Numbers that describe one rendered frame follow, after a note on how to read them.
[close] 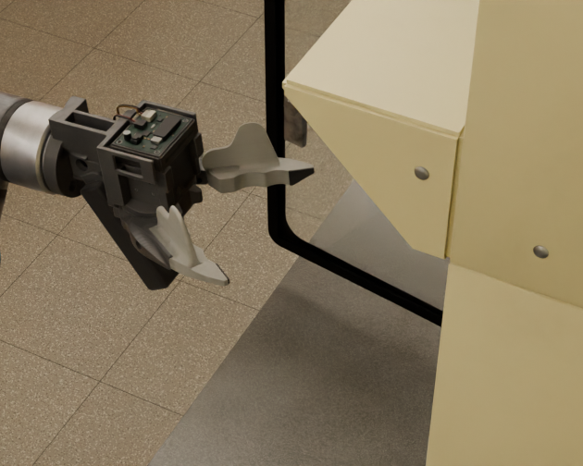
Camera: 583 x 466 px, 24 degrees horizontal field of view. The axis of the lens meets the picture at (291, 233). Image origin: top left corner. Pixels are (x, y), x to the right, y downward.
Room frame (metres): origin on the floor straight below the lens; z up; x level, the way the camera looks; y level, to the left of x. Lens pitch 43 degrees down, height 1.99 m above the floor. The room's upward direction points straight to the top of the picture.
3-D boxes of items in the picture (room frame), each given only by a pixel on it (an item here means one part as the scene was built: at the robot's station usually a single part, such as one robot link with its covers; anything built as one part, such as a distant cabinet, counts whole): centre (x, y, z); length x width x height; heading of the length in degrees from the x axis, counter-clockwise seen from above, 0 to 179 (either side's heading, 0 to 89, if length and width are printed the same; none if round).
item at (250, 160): (0.87, 0.03, 1.26); 0.09 x 0.03 x 0.06; 99
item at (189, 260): (0.76, 0.08, 1.26); 0.09 x 0.03 x 0.06; 27
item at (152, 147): (0.86, 0.14, 1.26); 0.12 x 0.08 x 0.09; 63
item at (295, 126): (1.01, 0.00, 1.18); 0.02 x 0.02 x 0.06; 54
